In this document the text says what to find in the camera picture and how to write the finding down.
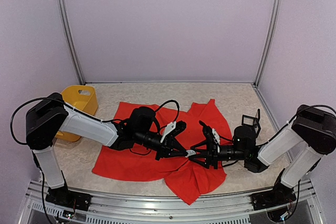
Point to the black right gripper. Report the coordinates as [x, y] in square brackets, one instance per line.
[210, 154]

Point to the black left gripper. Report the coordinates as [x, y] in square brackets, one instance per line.
[169, 144]

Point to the white round brooch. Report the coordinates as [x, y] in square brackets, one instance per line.
[190, 153]

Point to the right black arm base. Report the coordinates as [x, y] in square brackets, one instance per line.
[278, 195]

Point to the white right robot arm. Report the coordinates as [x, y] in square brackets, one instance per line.
[312, 125]

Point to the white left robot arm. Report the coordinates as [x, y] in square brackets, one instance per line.
[52, 114]

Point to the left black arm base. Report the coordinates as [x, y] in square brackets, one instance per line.
[65, 197]

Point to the rear black display box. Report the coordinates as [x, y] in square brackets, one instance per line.
[252, 121]

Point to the yellow plastic basket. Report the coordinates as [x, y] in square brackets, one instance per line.
[81, 97]

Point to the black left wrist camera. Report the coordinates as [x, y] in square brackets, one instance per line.
[173, 129]

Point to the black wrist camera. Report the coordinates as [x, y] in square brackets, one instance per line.
[173, 129]
[210, 134]

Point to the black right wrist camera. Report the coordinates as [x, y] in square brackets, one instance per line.
[210, 134]

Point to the aluminium front rail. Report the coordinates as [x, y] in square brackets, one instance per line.
[121, 208]

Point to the right aluminium frame post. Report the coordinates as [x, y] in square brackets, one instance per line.
[269, 38]

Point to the aluminium frame post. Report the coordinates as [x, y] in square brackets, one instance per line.
[70, 41]
[269, 38]

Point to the left aluminium frame post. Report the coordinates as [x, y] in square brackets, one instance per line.
[70, 41]

